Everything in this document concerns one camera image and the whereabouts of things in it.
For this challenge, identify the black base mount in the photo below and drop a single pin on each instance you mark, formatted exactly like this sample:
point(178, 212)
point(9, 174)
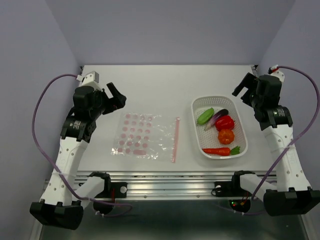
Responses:
point(239, 199)
point(118, 190)

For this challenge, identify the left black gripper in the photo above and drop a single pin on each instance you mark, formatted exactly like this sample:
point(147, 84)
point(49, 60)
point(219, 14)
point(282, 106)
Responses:
point(118, 100)

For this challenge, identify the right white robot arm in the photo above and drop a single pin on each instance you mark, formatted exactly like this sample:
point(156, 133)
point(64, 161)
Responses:
point(284, 189)

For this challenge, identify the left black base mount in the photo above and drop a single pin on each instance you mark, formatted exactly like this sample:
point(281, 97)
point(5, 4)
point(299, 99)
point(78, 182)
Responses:
point(118, 190)

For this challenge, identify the orange toy pumpkin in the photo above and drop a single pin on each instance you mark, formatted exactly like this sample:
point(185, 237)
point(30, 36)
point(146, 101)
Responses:
point(226, 136)

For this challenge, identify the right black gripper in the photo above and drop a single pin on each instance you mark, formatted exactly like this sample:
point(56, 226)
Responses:
point(248, 81)

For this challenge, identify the red toy bell pepper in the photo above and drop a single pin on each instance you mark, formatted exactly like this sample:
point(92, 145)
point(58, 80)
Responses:
point(225, 122)

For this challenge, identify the white perforated plastic basket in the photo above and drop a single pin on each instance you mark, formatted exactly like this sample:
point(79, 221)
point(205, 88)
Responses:
point(208, 139)

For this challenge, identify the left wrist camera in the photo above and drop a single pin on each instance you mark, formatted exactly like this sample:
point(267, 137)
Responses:
point(91, 79)

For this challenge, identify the orange toy carrot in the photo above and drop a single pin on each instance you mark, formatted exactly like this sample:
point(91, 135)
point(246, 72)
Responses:
point(222, 151)

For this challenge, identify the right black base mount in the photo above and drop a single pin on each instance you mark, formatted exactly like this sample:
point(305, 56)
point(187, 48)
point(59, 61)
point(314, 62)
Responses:
point(239, 199)

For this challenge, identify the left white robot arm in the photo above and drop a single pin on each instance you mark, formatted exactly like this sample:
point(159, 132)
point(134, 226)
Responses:
point(60, 206)

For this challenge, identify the clear pink-dotted zip bag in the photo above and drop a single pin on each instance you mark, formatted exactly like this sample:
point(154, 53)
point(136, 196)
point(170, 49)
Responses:
point(147, 136)

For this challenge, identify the green toy bitter gourd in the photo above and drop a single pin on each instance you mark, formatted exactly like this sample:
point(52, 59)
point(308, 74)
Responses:
point(205, 116)

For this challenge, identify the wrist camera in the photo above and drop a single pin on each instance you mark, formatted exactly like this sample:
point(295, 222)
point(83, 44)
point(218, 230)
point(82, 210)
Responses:
point(91, 79)
point(276, 71)

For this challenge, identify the purple toy eggplant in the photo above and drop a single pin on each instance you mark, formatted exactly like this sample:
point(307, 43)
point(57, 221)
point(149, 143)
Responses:
point(215, 117)

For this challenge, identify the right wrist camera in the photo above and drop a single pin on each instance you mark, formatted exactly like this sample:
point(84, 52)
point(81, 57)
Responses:
point(276, 71)

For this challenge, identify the aluminium rail frame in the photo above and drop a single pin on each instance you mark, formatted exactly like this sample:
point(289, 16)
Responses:
point(170, 185)

